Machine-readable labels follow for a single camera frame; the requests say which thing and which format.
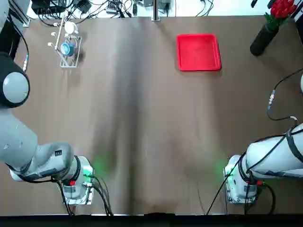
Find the blue cup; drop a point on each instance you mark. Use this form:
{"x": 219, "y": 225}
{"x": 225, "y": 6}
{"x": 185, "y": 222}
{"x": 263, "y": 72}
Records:
{"x": 66, "y": 48}

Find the white cup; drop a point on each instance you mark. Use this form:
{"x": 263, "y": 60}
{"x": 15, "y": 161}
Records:
{"x": 69, "y": 27}

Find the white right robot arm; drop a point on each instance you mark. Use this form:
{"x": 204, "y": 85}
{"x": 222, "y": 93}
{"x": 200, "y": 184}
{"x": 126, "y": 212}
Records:
{"x": 265, "y": 153}

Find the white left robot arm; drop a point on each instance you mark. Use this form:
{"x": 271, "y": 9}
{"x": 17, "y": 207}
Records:
{"x": 16, "y": 142}

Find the red plastic tray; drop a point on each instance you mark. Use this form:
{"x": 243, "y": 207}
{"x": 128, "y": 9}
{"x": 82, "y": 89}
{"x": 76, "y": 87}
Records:
{"x": 198, "y": 53}

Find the usb hub with plugs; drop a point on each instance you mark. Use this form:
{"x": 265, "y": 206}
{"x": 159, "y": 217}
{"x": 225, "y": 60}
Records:
{"x": 111, "y": 9}

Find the small black power adapter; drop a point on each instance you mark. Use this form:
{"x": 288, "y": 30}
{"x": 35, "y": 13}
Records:
{"x": 84, "y": 6}

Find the black electronics box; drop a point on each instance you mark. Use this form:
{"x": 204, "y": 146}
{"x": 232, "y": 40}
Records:
{"x": 45, "y": 6}

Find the red artificial flowers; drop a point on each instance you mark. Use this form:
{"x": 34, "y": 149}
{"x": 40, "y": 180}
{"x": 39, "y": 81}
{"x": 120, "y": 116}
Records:
{"x": 281, "y": 9}

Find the aluminium post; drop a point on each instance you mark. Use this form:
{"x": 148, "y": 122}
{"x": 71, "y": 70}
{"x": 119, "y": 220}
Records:
{"x": 155, "y": 9}

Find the aluminium frame rail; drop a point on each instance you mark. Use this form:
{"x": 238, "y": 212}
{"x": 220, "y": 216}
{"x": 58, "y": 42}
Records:
{"x": 26, "y": 21}

